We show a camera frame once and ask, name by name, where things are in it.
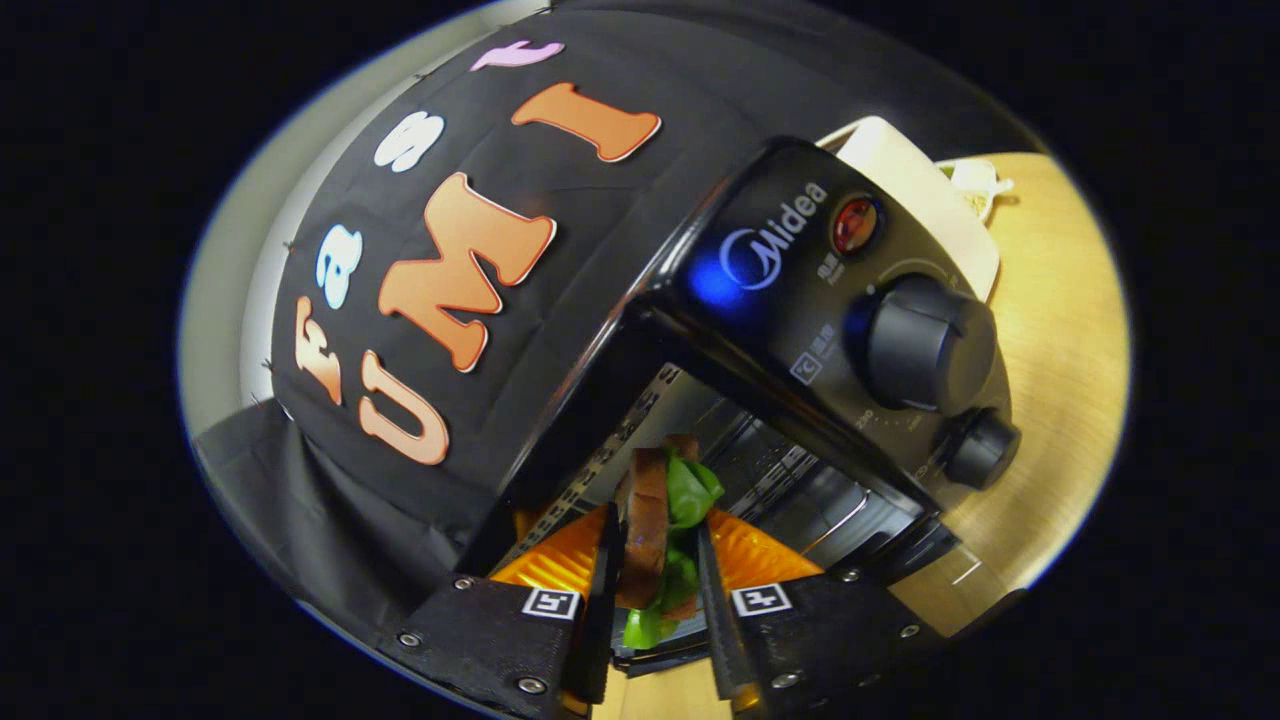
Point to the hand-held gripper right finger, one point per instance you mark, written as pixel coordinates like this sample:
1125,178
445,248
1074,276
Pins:
712,600

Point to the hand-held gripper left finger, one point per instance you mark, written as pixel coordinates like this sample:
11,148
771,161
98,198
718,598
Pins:
607,600

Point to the white pop-up toaster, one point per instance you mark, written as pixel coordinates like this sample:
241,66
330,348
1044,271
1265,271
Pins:
930,200

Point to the black toaster oven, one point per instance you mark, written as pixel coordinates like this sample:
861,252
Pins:
790,310

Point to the toast sandwich with lettuce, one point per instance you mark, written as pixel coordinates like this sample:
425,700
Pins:
648,530

